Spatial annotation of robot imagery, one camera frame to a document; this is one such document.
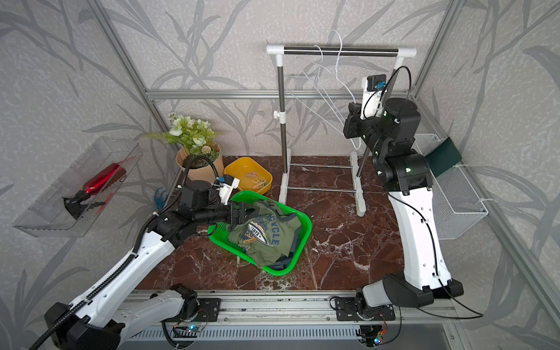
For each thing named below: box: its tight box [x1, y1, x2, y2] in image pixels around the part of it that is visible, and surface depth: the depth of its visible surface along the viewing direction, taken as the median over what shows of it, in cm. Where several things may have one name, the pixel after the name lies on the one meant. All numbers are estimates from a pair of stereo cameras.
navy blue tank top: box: [266, 251, 297, 271], surface depth 80 cm
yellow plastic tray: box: [223, 156, 274, 195], surface depth 113 cm
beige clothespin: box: [245, 172, 268, 189], surface depth 110 cm
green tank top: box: [227, 199, 302, 268], surface depth 81 cm
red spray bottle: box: [61, 162, 127, 220], surface depth 65 cm
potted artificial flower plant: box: [145, 112, 225, 184], surface depth 95 cm
